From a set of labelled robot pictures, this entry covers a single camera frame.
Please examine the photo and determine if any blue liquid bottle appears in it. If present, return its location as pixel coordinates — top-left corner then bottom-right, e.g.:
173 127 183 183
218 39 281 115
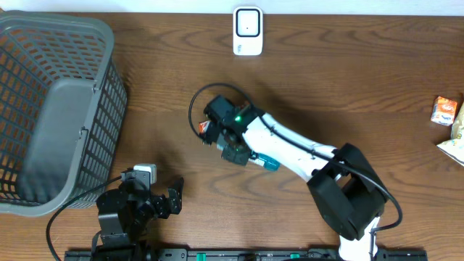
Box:
249 153 281 172

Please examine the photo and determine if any orange Top chocolate bar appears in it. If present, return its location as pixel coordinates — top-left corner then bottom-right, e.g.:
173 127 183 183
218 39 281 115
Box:
199 120 212 135

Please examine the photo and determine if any small orange snack packet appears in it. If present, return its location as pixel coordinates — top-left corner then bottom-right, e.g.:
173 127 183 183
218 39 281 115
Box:
431 96 457 126

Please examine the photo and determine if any yellow snack bag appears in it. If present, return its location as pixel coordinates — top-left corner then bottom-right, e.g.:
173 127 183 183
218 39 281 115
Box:
437 105 464 165

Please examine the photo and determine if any white barcode scanner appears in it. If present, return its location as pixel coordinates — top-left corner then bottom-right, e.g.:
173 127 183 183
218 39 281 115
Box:
233 7 263 56

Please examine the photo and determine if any dark grey plastic basket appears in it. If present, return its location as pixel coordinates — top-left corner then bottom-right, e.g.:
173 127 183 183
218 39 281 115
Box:
1 11 128 217

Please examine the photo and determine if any black camera cable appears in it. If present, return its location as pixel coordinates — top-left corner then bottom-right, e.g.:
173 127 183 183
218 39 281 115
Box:
45 175 123 261
188 83 403 261

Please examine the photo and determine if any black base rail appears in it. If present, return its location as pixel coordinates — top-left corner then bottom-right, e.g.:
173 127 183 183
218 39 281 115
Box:
65 246 428 261

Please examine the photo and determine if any black left camera cable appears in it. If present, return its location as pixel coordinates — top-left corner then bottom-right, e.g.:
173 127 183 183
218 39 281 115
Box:
45 175 123 261

